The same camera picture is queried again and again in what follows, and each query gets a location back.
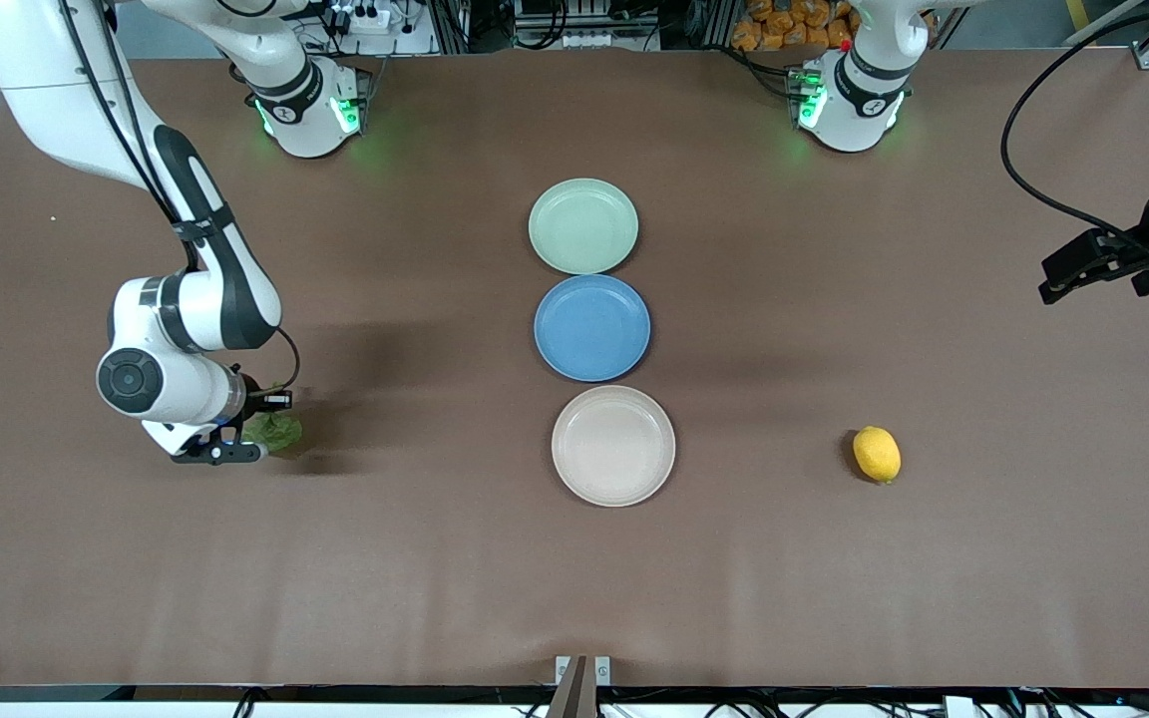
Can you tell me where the green lettuce leaf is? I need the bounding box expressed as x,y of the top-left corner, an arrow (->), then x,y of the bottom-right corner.
242,412 -> 304,458

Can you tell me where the yellow lemon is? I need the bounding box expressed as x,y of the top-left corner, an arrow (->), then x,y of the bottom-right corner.
852,425 -> 903,486

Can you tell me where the blue round plate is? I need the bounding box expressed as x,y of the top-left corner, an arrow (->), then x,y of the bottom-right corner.
533,273 -> 653,384

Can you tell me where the beige round plate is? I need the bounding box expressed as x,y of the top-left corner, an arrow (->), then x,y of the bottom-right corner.
551,384 -> 677,509

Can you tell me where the pale green round plate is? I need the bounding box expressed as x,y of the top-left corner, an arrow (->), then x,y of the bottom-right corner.
528,178 -> 640,276

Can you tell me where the bag of oranges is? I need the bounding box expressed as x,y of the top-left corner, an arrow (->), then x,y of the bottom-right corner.
730,0 -> 861,54

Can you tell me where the white power strip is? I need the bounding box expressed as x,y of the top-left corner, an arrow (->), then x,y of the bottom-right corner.
329,2 -> 395,37

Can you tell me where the metal equipment rack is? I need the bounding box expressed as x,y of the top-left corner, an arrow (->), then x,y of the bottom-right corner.
455,0 -> 727,54

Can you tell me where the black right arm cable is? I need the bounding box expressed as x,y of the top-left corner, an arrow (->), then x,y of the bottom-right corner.
56,0 -> 303,396

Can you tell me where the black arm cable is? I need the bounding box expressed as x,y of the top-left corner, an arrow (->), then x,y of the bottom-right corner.
999,0 -> 1149,266
56,0 -> 303,396

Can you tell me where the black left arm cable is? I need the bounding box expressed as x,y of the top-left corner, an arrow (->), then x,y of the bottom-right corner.
999,0 -> 1149,266

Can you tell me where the black base cable bundle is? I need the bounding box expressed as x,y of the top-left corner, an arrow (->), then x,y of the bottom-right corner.
728,44 -> 804,102

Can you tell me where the grey metal table bracket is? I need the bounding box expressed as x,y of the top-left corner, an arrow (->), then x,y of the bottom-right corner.
547,654 -> 613,718

